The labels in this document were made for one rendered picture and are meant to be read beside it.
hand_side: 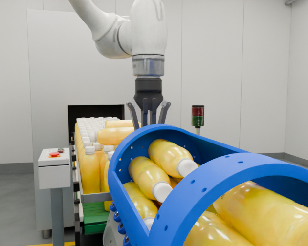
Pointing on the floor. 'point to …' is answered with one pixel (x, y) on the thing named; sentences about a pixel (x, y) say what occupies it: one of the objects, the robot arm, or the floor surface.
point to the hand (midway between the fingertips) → (148, 148)
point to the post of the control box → (57, 216)
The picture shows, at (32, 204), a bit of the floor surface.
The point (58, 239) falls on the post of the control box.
